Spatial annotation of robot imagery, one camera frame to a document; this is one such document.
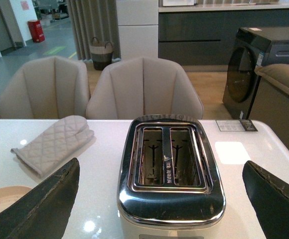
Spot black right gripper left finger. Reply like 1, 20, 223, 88
0, 158, 80, 239

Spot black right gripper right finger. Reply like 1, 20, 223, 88
242, 160, 289, 239

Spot chrome white toaster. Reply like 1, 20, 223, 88
117, 115, 226, 239

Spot beige round plate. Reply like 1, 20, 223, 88
0, 186, 32, 213

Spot grey quilted oven mitt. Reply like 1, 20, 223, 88
11, 115, 94, 177

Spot printed label card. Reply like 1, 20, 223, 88
216, 119, 258, 132

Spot beige cushioned seat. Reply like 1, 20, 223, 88
249, 64, 289, 149

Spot beige chair left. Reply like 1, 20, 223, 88
0, 56, 91, 119

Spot beige chair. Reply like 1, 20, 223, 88
86, 57, 204, 120
0, 56, 91, 119

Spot beige chair right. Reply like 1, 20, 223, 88
86, 57, 204, 120

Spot dark washing machine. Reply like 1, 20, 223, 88
222, 26, 289, 120

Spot woven laundry basket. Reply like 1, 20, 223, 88
89, 37, 114, 71

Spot dark grey kitchen counter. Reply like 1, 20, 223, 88
158, 1, 289, 71

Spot red cabinet box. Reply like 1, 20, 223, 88
27, 20, 45, 43

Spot beige grey curtain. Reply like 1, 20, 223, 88
67, 0, 121, 60

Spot white tall cabinet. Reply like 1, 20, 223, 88
116, 0, 158, 60

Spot white microwave oven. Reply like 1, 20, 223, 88
162, 0, 196, 7

